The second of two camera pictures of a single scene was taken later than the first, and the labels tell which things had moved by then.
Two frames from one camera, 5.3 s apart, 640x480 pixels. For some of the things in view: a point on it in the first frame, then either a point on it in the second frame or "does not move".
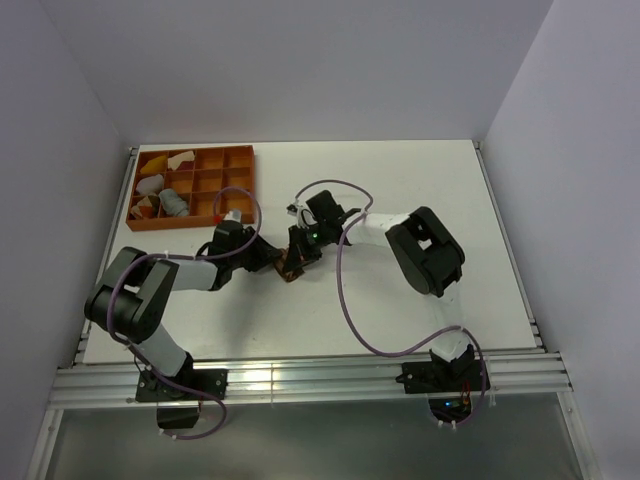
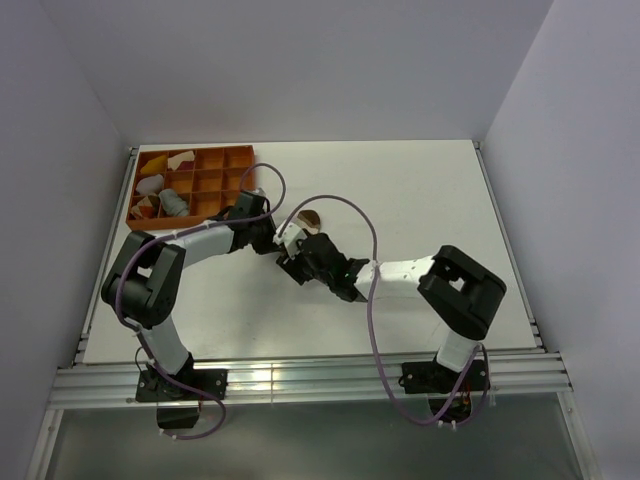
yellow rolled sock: [156, 165] does not move
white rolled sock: [150, 185] does not move
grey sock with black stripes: [173, 204] does not move
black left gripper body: [243, 258] -> [263, 233]
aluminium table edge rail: [510, 245] does not move
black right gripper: [299, 255] -> [293, 268]
